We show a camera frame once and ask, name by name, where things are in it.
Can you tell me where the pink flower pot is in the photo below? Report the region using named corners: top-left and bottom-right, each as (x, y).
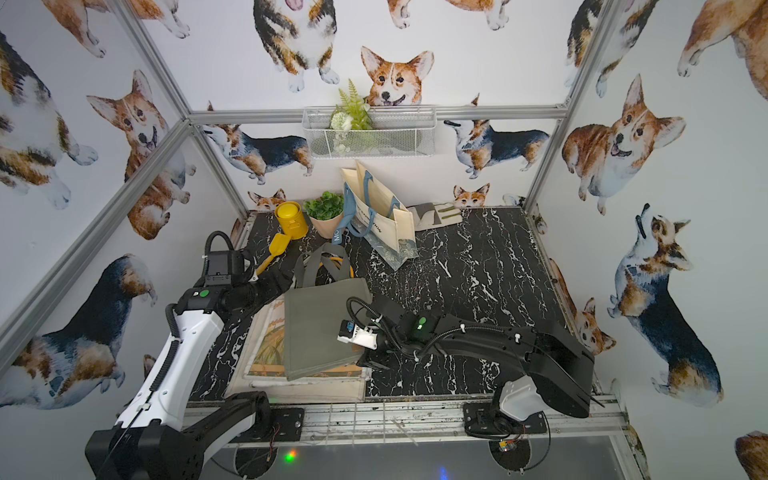
top-left (310, 214), bottom-right (343, 240)

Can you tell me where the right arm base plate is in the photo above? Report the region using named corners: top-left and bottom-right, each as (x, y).
top-left (462, 402), bottom-right (548, 440)

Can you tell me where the olive green canvas bag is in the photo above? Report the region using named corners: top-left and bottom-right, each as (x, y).
top-left (283, 243), bottom-right (372, 381)

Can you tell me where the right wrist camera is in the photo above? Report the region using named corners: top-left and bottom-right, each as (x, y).
top-left (337, 320), bottom-right (378, 351)

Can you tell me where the blue-handled canvas bag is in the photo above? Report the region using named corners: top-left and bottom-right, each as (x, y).
top-left (331, 162), bottom-right (418, 271)

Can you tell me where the aluminium front rail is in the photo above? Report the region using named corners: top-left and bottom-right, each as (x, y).
top-left (275, 395), bottom-right (628, 447)

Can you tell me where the artificial fern with flower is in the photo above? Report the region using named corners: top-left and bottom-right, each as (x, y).
top-left (329, 80), bottom-right (375, 154)

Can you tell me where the green succulent plant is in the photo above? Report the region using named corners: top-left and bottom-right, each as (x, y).
top-left (304, 191), bottom-right (344, 221)

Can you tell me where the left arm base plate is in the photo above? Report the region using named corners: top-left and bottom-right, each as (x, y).
top-left (250, 408), bottom-right (306, 443)

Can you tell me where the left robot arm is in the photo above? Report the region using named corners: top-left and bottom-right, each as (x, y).
top-left (85, 231), bottom-right (293, 479)

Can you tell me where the white wire wall basket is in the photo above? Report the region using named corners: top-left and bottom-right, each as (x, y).
top-left (302, 106), bottom-right (437, 159)

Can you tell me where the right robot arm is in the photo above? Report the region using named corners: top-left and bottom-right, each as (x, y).
top-left (337, 297), bottom-right (595, 441)

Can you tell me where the yellow-handled canvas bag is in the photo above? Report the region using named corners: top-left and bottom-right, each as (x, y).
top-left (247, 268), bottom-right (362, 379)

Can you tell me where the white Monet canvas bag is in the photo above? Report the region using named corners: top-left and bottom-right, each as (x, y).
top-left (224, 376), bottom-right (367, 404)

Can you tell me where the folded striped canvas bag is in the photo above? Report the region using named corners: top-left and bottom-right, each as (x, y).
top-left (408, 203), bottom-right (463, 231)

